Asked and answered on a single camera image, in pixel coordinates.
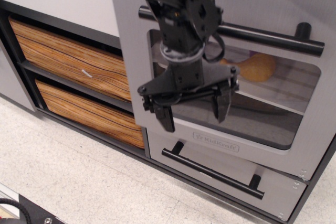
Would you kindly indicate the wood grain drawer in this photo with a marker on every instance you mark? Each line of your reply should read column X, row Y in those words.
column 85, row 65
column 109, row 121

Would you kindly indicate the dark toy kitchen cabinet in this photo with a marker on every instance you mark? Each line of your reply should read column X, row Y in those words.
column 85, row 176

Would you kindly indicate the grey bottom oven drawer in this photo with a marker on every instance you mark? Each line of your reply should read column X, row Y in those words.
column 282, row 193

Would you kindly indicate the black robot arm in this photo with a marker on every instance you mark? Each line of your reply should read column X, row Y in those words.
column 212, row 51

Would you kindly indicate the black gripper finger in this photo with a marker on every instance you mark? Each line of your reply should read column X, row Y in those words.
column 164, row 115
column 221, row 100

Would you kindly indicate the upper wood grain drawer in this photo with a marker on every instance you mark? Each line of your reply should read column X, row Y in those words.
column 85, row 65

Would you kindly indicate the lower wood grain drawer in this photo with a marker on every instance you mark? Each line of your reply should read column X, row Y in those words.
column 109, row 121

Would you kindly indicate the grey oven rack shelf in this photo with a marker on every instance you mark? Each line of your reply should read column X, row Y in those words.
column 291, row 86

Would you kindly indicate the black bottom drawer handle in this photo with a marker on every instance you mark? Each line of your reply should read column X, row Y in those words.
column 251, row 189

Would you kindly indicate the grey toy oven door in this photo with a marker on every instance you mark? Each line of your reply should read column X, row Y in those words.
column 293, row 122

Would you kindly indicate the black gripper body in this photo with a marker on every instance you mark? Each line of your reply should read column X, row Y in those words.
column 184, row 82

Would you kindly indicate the black oven door handle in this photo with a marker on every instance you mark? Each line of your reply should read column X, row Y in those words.
column 275, row 39

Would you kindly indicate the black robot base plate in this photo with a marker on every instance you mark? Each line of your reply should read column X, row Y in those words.
column 37, row 213

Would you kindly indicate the toy chicken drumstick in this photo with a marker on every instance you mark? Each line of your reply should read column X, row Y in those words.
column 257, row 68

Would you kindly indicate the purple toy eggplant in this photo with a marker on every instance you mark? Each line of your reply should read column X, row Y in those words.
column 251, row 53

